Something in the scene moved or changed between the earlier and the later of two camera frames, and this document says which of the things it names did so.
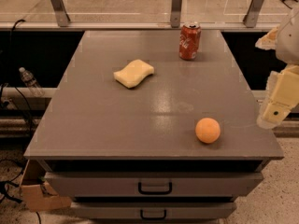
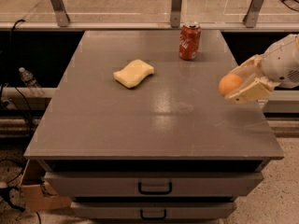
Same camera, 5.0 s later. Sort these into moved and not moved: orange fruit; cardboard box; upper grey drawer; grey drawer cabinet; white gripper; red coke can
Moved: white gripper; orange fruit
Not moved: cardboard box; red coke can; grey drawer cabinet; upper grey drawer
